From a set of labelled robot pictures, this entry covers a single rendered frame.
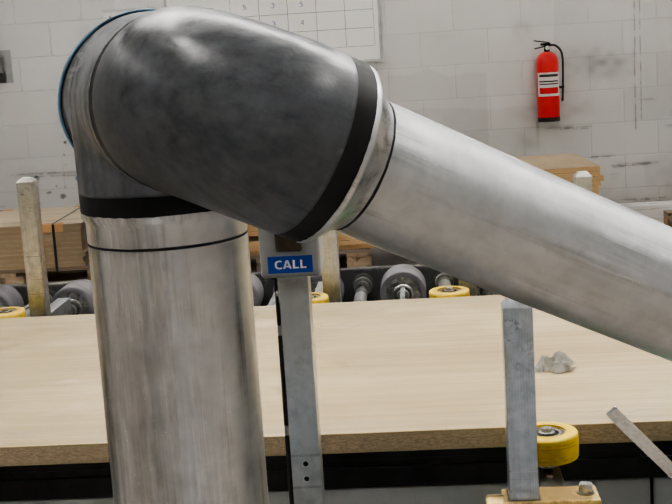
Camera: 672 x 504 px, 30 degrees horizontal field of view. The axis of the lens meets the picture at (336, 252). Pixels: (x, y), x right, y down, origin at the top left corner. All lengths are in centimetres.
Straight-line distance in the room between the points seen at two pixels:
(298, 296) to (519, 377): 28
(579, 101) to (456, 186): 792
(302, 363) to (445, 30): 712
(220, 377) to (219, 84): 23
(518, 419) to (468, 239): 77
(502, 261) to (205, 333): 20
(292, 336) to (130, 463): 64
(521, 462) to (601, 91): 724
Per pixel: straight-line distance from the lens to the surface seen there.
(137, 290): 83
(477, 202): 76
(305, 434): 152
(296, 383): 150
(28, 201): 267
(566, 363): 193
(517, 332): 148
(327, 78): 71
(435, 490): 177
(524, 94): 861
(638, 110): 875
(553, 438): 162
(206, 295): 83
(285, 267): 145
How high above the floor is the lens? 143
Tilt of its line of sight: 10 degrees down
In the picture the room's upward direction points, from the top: 4 degrees counter-clockwise
